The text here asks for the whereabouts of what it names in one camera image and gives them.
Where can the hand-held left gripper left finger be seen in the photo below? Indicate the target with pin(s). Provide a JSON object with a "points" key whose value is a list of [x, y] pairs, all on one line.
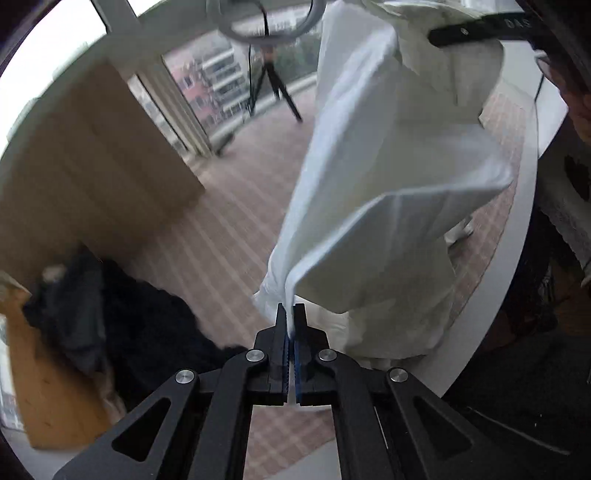
{"points": [[277, 341]]}

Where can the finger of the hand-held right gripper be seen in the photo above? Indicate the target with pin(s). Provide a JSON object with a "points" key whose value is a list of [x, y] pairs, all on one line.
{"points": [[461, 31]]}

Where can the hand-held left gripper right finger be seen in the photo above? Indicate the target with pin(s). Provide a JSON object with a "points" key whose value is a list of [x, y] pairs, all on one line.
{"points": [[307, 341]]}

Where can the white shirt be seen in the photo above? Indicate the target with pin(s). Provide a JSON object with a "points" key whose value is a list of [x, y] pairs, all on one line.
{"points": [[378, 161]]}

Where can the black garment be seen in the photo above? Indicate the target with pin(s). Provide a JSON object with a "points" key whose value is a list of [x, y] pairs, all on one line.
{"points": [[157, 332]]}

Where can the pink plaid tablecloth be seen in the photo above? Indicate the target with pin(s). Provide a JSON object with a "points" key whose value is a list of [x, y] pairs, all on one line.
{"points": [[221, 230]]}

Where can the black tripod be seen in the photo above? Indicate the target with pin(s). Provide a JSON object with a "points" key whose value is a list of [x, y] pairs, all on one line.
{"points": [[277, 87]]}

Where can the white lace cloth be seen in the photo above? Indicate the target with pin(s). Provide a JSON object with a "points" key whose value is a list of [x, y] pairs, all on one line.
{"points": [[565, 217]]}

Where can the dark grey garment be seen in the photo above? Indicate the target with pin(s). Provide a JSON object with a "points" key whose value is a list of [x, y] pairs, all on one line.
{"points": [[69, 318]]}

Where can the black zipped jacket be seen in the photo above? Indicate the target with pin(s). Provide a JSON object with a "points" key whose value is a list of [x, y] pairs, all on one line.
{"points": [[521, 392]]}

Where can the light wooden board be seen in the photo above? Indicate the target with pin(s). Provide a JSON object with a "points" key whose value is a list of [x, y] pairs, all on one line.
{"points": [[92, 161]]}

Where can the white window frame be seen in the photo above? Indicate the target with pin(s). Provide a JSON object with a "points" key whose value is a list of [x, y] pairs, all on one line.
{"points": [[152, 69]]}

